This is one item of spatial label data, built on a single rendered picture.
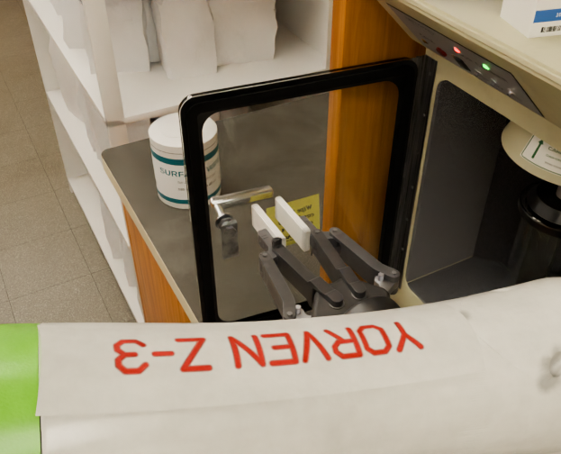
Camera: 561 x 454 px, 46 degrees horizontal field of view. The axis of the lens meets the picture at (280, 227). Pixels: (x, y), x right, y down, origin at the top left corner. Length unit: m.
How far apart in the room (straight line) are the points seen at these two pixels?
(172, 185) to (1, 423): 1.02
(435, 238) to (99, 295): 1.71
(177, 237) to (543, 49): 0.82
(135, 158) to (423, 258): 0.72
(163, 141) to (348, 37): 0.51
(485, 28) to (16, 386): 0.48
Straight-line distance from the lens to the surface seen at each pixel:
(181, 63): 1.83
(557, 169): 0.78
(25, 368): 0.31
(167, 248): 1.23
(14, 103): 3.90
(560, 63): 0.58
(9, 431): 0.30
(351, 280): 0.64
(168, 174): 1.28
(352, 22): 0.85
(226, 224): 0.84
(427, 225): 1.00
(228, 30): 1.86
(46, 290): 2.62
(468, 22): 0.63
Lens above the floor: 1.74
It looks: 39 degrees down
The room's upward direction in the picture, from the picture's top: straight up
